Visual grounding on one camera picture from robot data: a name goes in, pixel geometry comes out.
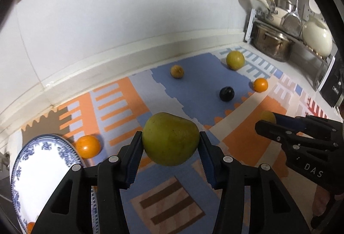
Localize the stainless steel stock pot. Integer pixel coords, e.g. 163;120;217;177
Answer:
252;22;294;62

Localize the white ladle spoon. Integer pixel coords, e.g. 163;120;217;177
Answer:
309;0;321;15

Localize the dark plum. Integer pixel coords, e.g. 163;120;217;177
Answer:
219;86;235;102

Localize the small green pear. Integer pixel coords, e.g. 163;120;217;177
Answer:
260;111;277;124

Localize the metal kitchen rack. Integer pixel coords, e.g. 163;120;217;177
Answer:
244;9;335;91

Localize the white ceramic pot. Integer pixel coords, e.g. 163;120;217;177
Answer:
302;15;332;58

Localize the cream handled saucepan lower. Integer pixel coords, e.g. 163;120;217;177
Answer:
256;0;287;28

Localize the large green pomelo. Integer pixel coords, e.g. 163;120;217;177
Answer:
142;112;199;167

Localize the small orange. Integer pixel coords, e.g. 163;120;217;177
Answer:
75;135;101;159
253;78;269;93

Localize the large orange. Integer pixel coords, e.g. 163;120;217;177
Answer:
27;222;35;234

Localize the small brown kiwi fruit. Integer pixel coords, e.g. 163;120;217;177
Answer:
170;65;184;79

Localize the black appliance box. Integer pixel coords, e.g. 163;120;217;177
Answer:
320;57;343;107

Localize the yellow green round fruit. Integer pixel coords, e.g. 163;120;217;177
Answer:
226;51;246;70

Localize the steel spatula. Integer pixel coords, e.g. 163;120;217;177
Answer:
281;0;303;37

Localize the blue white porcelain plate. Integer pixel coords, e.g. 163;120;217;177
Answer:
11;134;85;233

